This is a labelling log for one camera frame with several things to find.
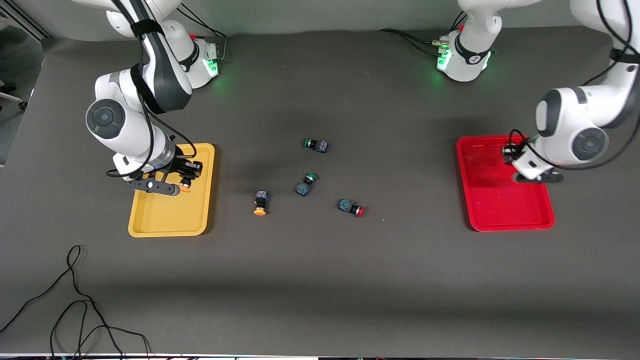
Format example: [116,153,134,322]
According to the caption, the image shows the yellow plastic tray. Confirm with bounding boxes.
[128,143,216,238]

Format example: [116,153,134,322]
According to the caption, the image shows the red plastic tray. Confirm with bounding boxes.
[455,134,556,232]

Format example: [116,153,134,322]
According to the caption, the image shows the dark grey table mat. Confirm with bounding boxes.
[0,20,640,358]

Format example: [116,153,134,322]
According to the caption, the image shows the black chair base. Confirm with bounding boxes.
[0,80,29,112]

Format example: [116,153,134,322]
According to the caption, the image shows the thin black loose cable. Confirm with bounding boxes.
[0,245,151,360]

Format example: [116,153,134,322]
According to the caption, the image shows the black right arm base cables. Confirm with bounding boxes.
[177,2,229,64]

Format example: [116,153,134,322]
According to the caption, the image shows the black arm base cables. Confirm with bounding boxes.
[177,2,229,64]
[378,12,468,54]

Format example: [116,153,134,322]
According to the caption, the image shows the black left arm base cables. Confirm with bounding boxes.
[378,12,468,54]

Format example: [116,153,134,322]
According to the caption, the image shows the aluminium frame rail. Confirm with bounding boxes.
[0,10,52,41]

